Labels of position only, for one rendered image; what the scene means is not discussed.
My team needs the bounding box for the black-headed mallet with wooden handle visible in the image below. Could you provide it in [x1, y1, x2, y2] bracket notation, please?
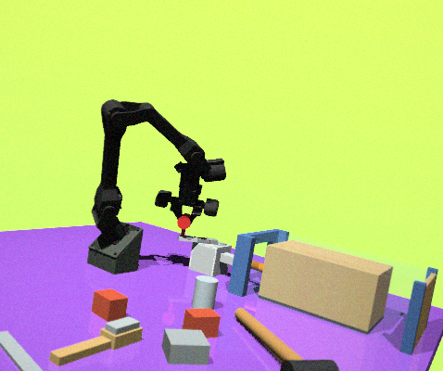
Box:
[234, 308, 340, 371]

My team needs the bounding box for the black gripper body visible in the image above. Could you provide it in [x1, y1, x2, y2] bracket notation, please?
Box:
[155, 183, 220, 217]

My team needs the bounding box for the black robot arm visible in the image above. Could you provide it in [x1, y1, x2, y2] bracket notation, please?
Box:
[91, 99, 226, 245]

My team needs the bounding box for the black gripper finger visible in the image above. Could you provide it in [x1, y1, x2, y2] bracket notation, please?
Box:
[170, 205, 183, 220]
[190, 209, 203, 223]

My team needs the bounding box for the grey cylinder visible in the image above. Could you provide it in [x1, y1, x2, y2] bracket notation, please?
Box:
[192, 275, 219, 310]

